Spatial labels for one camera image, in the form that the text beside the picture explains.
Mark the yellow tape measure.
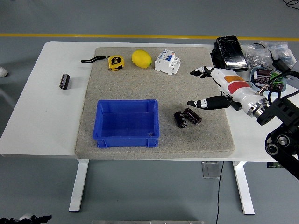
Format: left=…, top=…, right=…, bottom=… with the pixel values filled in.
left=81, top=55, right=125, bottom=71

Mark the white table leg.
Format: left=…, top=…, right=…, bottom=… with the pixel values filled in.
left=232, top=161, right=255, bottom=215
left=68, top=159, right=90, bottom=213

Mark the blue plastic box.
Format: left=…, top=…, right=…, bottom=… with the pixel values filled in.
left=92, top=99, right=161, bottom=149

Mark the grey metal control box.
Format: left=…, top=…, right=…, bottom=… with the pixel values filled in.
left=201, top=161, right=221, bottom=179

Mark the white circuit breaker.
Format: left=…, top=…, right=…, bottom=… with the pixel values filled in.
left=154, top=49, right=182, bottom=76

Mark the yellow lemon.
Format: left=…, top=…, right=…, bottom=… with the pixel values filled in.
left=131, top=49, right=153, bottom=69

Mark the small brown capacitor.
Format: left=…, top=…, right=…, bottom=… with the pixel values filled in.
left=268, top=82, right=285, bottom=92

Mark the clear plastic bag of screws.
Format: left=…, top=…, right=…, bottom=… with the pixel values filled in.
left=242, top=41, right=295, bottom=70

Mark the green terminal block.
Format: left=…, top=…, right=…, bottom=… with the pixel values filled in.
left=271, top=72, right=284, bottom=83

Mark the large brown capacitor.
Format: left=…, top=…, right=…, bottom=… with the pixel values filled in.
left=256, top=69, right=271, bottom=86

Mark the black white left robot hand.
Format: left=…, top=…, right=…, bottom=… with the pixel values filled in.
left=0, top=213, right=52, bottom=224

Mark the black floor cable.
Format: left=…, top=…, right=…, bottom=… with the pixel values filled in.
left=282, top=0, right=299, bottom=10

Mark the grey-brown mat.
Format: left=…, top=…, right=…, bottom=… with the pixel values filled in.
left=74, top=46, right=235, bottom=161

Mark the light blue bowl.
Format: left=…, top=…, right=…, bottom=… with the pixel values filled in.
left=250, top=66, right=287, bottom=93

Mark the black glossy pedal device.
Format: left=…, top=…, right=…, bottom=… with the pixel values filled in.
left=210, top=35, right=249, bottom=72

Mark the dark brown cylindrical battery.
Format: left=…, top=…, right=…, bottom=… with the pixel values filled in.
left=183, top=107, right=203, bottom=126
left=58, top=73, right=71, bottom=90
left=174, top=111, right=189, bottom=129

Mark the black power adapter with cord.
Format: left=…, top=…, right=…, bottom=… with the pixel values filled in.
left=252, top=43, right=292, bottom=72

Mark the black hanging cable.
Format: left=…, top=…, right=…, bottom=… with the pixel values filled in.
left=216, top=161, right=225, bottom=224

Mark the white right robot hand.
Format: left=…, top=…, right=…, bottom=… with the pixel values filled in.
left=187, top=66, right=263, bottom=112

